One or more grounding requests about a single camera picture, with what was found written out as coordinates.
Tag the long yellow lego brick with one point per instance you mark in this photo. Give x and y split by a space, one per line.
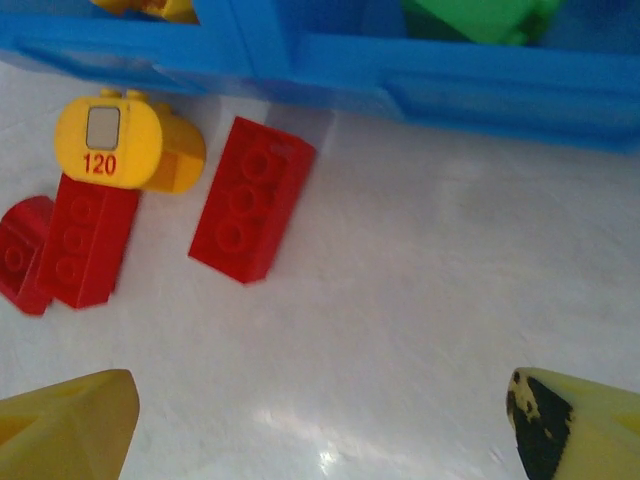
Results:
150 9

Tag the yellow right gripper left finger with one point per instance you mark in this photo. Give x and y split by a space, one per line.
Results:
60 430

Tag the blue plastic bin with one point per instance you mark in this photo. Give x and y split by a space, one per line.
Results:
100 55
500 90

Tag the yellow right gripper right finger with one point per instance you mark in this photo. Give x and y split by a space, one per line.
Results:
600 435

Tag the small red lego brick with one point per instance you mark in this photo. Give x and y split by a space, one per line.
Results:
17 260

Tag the long green lego brick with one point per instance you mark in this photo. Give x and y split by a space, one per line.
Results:
475 17

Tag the long red lego brick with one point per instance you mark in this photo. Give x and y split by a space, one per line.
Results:
247 205
80 245

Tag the yellow round block printed 120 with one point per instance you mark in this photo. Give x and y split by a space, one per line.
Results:
107 150

